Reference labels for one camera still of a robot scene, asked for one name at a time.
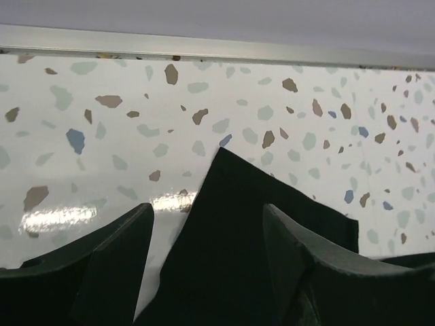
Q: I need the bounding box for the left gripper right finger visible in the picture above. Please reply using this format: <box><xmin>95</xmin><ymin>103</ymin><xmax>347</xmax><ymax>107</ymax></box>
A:
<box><xmin>263</xmin><ymin>204</ymin><xmax>434</xmax><ymax>325</ymax></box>

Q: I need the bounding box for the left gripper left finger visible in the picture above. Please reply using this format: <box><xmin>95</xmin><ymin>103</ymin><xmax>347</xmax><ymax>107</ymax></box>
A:
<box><xmin>1</xmin><ymin>203</ymin><xmax>154</xmax><ymax>325</ymax></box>

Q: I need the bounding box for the black t shirt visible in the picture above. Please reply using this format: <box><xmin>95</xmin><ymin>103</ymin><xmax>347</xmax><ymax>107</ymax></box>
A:
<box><xmin>135</xmin><ymin>148</ymin><xmax>360</xmax><ymax>325</ymax></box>

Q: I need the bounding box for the aluminium frame rail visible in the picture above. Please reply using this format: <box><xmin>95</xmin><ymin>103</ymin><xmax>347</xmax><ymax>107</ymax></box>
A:
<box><xmin>1</xmin><ymin>24</ymin><xmax>434</xmax><ymax>71</ymax></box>

